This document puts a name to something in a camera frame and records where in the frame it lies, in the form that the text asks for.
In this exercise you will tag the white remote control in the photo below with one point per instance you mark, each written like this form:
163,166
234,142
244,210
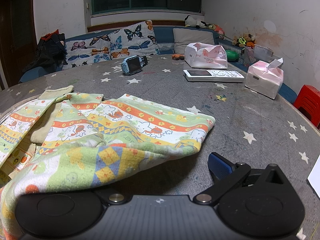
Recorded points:
215,75

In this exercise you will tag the brown teddy bear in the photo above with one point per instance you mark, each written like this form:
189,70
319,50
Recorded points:
236,40

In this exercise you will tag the green round container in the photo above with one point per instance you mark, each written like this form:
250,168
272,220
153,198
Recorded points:
232,55

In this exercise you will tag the pink tissue pack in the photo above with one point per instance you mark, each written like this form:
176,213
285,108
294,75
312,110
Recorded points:
263,80

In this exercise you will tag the plush toy with yellow vest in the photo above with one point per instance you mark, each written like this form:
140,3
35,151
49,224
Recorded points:
242,41

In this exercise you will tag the blue corner sofa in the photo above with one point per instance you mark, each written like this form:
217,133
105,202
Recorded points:
163,33

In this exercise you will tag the white paper sheet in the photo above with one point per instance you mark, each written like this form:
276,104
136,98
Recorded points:
315,175

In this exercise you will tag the clear plastic box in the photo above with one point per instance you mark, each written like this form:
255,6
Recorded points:
257,52

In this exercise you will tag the plush mouse toy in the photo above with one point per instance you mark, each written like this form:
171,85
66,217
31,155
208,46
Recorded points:
250,40

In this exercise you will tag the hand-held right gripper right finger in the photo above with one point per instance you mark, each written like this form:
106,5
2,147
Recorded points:
220,166

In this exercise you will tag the small orange toy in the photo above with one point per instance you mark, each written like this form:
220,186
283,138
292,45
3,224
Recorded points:
178,57

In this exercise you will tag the green orange patterned children's garment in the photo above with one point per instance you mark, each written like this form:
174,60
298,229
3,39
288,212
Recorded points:
130,130

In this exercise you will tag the orange red plush toy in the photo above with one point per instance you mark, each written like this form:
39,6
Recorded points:
218,28

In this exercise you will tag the black and white plush toy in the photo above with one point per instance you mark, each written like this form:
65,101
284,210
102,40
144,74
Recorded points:
196,22

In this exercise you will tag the grey pillow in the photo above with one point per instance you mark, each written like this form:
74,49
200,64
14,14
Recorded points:
190,36

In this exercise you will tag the small butterfly print cushion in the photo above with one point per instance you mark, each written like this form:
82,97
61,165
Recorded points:
87,47

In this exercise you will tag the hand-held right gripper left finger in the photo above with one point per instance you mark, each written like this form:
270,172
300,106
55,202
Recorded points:
116,198

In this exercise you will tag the dark clothing pile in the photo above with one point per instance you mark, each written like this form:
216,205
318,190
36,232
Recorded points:
47,50

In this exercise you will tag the red plastic stool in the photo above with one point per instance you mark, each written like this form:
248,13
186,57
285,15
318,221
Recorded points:
308,102

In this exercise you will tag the blue smartwatch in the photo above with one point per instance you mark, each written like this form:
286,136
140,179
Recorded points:
131,64

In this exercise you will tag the grey star-print table cover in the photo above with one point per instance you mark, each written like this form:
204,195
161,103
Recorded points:
175,100

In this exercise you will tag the dark brown wooden door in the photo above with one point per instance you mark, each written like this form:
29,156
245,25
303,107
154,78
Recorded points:
17,30

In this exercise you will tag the white pink plastic bag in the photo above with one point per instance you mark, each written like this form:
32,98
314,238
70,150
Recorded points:
207,56

